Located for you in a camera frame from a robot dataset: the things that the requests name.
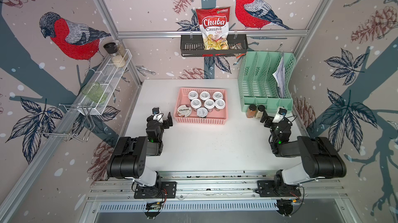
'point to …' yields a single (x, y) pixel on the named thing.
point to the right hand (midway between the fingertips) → (271, 110)
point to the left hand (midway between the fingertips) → (164, 109)
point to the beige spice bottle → (259, 112)
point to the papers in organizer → (280, 75)
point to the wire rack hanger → (70, 121)
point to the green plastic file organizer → (257, 84)
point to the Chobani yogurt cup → (184, 110)
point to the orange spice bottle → (251, 111)
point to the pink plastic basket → (201, 106)
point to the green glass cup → (94, 91)
